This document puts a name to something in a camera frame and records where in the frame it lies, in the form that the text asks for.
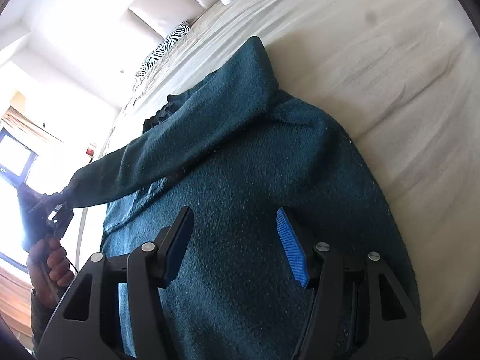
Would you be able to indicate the zebra print pillow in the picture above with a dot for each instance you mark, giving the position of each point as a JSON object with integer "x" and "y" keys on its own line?
{"x": 155, "y": 57}

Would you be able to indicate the dark teal knit sweater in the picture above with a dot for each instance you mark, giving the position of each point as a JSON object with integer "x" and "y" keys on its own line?
{"x": 235, "y": 148}

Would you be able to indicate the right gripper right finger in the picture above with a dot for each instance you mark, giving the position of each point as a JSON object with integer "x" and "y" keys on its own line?
{"x": 298, "y": 248}

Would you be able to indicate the window with dark frame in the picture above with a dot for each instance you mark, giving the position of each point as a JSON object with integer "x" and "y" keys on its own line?
{"x": 16, "y": 159}

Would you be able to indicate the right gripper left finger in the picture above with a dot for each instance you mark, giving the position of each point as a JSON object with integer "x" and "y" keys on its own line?
{"x": 172, "y": 243}

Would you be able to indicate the white bed sheet mattress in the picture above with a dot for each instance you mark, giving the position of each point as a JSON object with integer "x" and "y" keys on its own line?
{"x": 402, "y": 79}

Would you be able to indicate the person's left hand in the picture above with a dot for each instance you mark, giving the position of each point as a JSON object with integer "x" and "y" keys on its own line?
{"x": 48, "y": 266}

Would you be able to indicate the cream padded headboard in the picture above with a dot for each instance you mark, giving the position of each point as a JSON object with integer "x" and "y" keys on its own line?
{"x": 162, "y": 16}

